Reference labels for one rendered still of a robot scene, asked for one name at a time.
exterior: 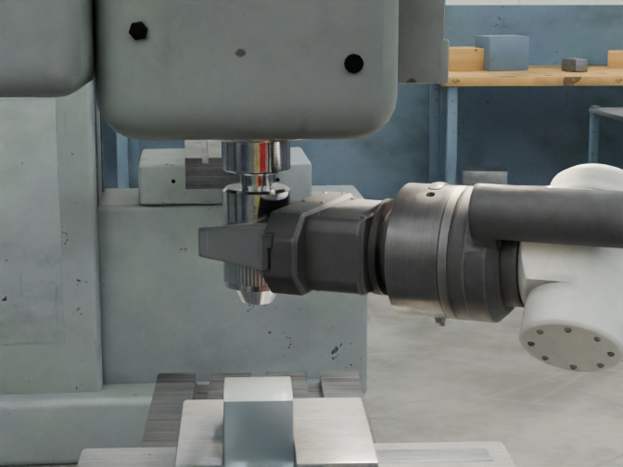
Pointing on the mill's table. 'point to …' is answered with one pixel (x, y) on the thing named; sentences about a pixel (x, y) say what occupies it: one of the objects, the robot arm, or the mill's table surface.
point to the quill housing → (246, 68)
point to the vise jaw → (332, 434)
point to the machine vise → (209, 444)
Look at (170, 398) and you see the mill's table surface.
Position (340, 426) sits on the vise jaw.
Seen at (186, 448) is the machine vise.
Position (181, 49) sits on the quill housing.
